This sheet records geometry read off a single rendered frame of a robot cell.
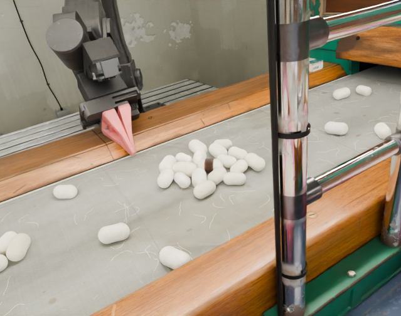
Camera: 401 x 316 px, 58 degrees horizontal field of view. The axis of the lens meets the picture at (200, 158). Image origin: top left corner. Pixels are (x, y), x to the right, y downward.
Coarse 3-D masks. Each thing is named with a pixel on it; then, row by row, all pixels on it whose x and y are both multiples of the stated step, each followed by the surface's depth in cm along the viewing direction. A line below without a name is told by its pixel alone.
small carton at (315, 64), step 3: (309, 60) 83; (312, 60) 83; (315, 60) 82; (318, 60) 82; (321, 60) 82; (309, 63) 81; (312, 63) 80; (315, 63) 81; (318, 63) 81; (321, 63) 82; (309, 66) 81; (312, 66) 81; (315, 66) 81; (318, 66) 82; (321, 66) 82; (309, 69) 82; (312, 69) 81; (315, 69) 81; (318, 69) 82
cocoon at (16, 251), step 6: (18, 234) 41; (24, 234) 42; (12, 240) 41; (18, 240) 41; (24, 240) 41; (30, 240) 42; (12, 246) 40; (18, 246) 40; (24, 246) 40; (6, 252) 40; (12, 252) 39; (18, 252) 40; (24, 252) 40; (12, 258) 39; (18, 258) 40
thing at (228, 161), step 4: (220, 156) 53; (224, 156) 52; (228, 156) 52; (232, 156) 52; (220, 160) 52; (224, 160) 52; (228, 160) 52; (232, 160) 52; (236, 160) 52; (224, 164) 52; (228, 164) 52; (232, 164) 52; (228, 168) 52
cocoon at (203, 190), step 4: (208, 180) 47; (200, 184) 46; (204, 184) 46; (208, 184) 46; (212, 184) 47; (196, 188) 46; (200, 188) 46; (204, 188) 46; (208, 188) 46; (212, 188) 47; (196, 192) 46; (200, 192) 46; (204, 192) 46; (208, 192) 46; (212, 192) 47; (196, 196) 46; (200, 196) 46; (204, 196) 46
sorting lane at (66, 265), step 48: (384, 96) 70; (240, 144) 59; (336, 144) 55; (48, 192) 53; (96, 192) 52; (144, 192) 50; (192, 192) 48; (240, 192) 47; (48, 240) 43; (96, 240) 42; (144, 240) 41; (192, 240) 40; (0, 288) 37; (48, 288) 36; (96, 288) 35
